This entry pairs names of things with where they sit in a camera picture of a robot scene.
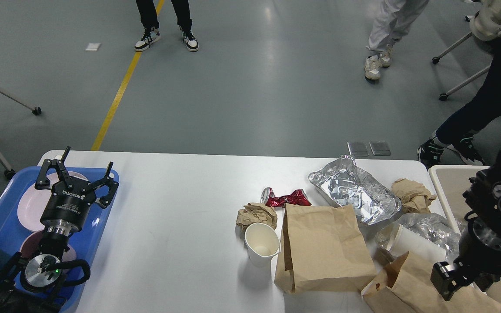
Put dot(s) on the pink plate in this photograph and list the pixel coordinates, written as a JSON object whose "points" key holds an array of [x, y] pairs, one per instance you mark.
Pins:
{"points": [[31, 207]]}

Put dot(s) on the clear plastic wrap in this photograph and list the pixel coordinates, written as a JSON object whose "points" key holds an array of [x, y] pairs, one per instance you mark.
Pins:
{"points": [[430, 226]]}

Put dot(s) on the brown paper bag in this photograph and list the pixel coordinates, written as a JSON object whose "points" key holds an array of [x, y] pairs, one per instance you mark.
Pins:
{"points": [[404, 286], [322, 249]]}

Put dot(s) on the crushed red can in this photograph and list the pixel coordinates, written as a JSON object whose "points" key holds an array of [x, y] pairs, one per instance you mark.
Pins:
{"points": [[297, 197]]}

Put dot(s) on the metal floor plate left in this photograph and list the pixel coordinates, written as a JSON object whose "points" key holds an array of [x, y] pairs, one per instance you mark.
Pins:
{"points": [[358, 149]]}

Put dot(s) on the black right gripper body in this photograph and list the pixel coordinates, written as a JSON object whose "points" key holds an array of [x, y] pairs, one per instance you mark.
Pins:
{"points": [[479, 257]]}

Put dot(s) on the crumpled brown paper ball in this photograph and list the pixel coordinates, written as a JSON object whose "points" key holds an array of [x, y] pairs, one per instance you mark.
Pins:
{"points": [[256, 213]]}

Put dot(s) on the crumpled aluminium foil tray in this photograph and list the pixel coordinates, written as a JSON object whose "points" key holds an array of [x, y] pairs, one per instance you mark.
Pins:
{"points": [[341, 182]]}

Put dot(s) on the metal floor plate right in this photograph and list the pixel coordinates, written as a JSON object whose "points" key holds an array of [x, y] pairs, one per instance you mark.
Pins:
{"points": [[380, 148]]}

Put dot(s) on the metal floor plate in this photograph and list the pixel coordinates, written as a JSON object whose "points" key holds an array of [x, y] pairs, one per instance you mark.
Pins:
{"points": [[380, 148], [358, 149]]}

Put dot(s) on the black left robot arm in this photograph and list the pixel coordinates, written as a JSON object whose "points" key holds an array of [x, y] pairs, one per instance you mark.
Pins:
{"points": [[32, 285]]}

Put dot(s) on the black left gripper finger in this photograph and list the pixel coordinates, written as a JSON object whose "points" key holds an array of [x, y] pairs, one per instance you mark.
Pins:
{"points": [[107, 182], [43, 182]]}

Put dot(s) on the beige plastic bin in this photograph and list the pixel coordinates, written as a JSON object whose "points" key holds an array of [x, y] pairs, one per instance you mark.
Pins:
{"points": [[450, 182]]}

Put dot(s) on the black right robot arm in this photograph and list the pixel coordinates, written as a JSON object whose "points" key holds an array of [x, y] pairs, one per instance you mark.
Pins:
{"points": [[484, 196]]}

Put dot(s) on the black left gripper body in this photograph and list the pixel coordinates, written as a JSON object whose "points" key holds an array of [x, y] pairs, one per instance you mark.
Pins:
{"points": [[70, 207]]}

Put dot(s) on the person in dark clothes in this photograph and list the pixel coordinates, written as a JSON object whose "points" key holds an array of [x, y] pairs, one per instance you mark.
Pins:
{"points": [[457, 132]]}

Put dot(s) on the crumpled brown paper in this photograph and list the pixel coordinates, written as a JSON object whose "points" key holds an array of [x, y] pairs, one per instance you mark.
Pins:
{"points": [[414, 196]]}

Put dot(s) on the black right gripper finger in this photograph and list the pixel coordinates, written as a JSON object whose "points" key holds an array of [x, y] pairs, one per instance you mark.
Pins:
{"points": [[448, 278]]}

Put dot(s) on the pink mug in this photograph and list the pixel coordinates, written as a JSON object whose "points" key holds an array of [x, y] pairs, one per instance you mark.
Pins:
{"points": [[30, 247]]}

